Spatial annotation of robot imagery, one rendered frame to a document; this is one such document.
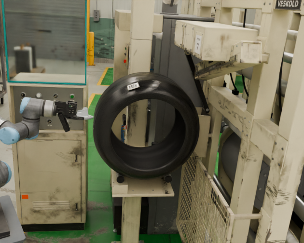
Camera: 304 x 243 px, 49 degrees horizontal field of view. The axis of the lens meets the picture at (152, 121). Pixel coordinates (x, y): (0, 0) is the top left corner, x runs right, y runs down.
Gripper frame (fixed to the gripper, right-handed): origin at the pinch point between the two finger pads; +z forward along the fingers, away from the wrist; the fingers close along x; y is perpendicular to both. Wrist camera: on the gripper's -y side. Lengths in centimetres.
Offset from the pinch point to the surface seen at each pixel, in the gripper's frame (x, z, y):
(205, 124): 22, 74, -1
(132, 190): -5, 30, -40
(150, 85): -10.5, 27.7, 25.8
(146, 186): 0, 39, -39
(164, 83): -8.5, 34.9, 27.8
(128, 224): 28, 39, -88
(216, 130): 23, 84, -5
